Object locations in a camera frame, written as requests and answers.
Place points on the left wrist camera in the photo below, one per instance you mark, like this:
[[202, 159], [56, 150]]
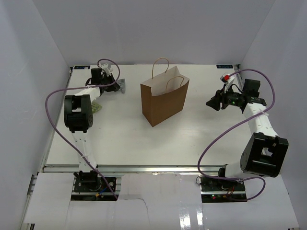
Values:
[[106, 68]]

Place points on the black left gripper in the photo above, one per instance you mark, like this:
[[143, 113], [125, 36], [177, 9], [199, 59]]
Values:
[[114, 86]]

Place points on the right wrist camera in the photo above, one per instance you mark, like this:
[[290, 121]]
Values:
[[228, 80]]

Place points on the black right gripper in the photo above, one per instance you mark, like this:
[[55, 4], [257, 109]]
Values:
[[215, 103]]

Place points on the grey snack packet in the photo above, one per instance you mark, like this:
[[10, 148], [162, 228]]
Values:
[[122, 85]]

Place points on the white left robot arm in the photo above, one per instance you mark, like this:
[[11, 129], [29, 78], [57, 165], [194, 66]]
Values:
[[78, 115]]

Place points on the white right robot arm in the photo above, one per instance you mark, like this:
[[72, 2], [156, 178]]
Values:
[[265, 151]]

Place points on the light green snack packet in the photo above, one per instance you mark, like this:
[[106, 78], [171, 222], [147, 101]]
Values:
[[95, 107]]

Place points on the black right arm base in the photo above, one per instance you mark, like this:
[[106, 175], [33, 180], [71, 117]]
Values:
[[221, 191]]

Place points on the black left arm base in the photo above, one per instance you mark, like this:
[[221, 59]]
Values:
[[89, 182]]

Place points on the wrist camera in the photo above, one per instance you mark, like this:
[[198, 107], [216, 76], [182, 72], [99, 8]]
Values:
[[106, 68], [228, 80]]

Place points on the brown paper bag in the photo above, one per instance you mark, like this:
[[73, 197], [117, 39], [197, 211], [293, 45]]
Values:
[[163, 95]]

